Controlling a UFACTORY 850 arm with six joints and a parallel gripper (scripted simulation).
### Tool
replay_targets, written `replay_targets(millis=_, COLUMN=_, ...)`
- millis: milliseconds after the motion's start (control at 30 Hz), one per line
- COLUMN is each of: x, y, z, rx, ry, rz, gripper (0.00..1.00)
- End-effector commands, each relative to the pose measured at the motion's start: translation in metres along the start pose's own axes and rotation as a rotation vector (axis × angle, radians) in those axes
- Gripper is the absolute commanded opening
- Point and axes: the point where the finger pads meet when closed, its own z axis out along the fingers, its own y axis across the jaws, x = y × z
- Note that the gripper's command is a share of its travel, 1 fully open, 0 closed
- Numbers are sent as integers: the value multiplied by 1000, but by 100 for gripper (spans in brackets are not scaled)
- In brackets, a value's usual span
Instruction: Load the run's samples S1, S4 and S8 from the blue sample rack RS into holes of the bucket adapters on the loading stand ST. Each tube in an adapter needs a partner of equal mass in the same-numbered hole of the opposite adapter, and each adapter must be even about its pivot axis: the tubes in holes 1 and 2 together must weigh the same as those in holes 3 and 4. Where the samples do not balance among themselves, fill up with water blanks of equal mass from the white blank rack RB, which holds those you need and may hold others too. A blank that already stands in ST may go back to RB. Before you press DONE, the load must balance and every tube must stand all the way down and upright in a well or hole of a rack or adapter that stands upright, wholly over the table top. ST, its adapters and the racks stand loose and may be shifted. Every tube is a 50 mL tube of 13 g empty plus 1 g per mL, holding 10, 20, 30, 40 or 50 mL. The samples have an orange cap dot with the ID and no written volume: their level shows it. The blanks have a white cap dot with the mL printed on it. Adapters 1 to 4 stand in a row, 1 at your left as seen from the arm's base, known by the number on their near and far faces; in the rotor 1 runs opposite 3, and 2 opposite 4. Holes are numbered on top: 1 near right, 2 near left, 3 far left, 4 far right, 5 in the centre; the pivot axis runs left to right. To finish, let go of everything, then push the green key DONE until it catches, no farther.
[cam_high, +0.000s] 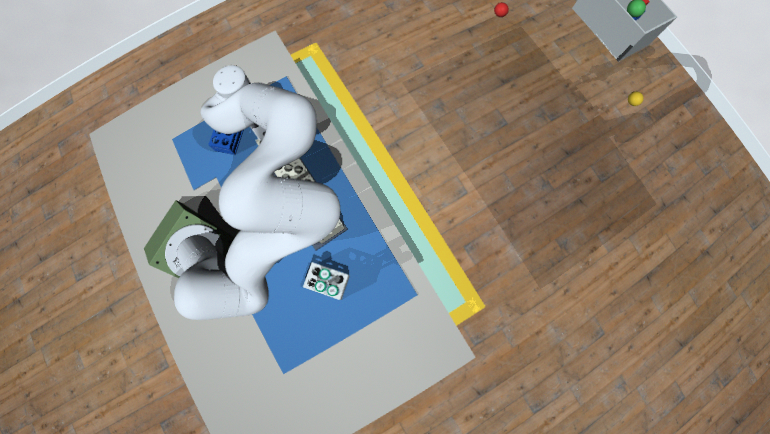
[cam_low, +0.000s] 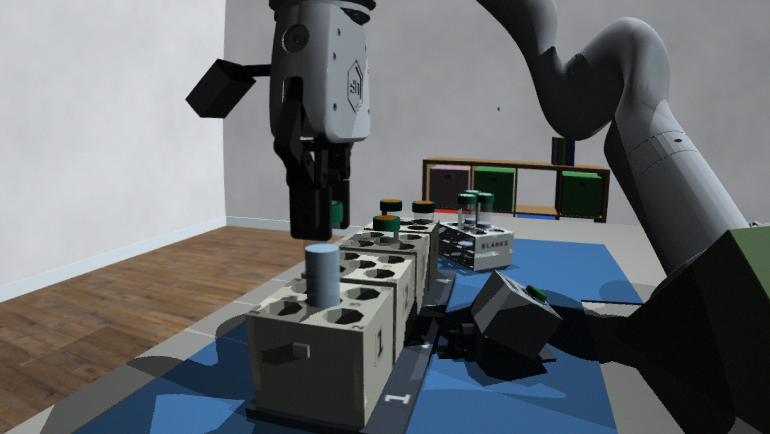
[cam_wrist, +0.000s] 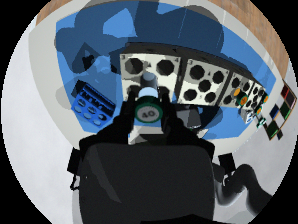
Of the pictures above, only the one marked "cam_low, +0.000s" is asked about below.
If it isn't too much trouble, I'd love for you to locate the blue flat mat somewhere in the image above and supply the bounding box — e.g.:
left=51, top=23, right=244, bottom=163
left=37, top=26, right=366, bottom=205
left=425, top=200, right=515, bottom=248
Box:
left=74, top=238, right=644, bottom=434

